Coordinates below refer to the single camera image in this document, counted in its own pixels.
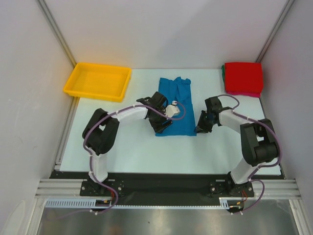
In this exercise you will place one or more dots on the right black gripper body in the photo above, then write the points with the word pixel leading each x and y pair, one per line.
pixel 211 124

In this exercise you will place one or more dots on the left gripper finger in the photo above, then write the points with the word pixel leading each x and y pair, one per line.
pixel 164 125
pixel 157 127

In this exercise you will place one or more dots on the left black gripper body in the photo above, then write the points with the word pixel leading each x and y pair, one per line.
pixel 159 118

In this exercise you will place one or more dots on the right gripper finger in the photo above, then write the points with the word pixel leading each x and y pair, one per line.
pixel 205 128
pixel 202 120

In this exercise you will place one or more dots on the blue t shirt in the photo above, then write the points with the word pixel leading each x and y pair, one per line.
pixel 179 90

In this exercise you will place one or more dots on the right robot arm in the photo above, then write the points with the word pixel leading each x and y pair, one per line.
pixel 259 143

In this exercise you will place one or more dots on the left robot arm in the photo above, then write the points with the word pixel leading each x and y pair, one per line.
pixel 100 133

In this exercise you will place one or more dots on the green folded t shirt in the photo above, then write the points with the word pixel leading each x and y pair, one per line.
pixel 223 72

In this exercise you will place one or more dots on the red folded t shirt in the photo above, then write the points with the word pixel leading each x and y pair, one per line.
pixel 243 77

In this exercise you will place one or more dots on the yellow plastic tray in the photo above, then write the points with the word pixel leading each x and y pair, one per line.
pixel 97 81

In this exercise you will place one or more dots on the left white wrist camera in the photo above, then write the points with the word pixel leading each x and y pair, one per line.
pixel 172 109

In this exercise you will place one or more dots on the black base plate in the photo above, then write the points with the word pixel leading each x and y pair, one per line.
pixel 148 189

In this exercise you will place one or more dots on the grey slotted cable duct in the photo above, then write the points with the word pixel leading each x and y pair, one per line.
pixel 105 203

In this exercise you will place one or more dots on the aluminium frame rail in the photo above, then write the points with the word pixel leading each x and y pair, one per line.
pixel 67 188

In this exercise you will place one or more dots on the right aluminium corner post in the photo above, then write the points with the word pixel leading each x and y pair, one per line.
pixel 277 25

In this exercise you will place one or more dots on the aluminium corner post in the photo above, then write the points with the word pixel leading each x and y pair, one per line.
pixel 277 25
pixel 43 6

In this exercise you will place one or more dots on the left aluminium corner post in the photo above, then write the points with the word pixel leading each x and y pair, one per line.
pixel 43 6

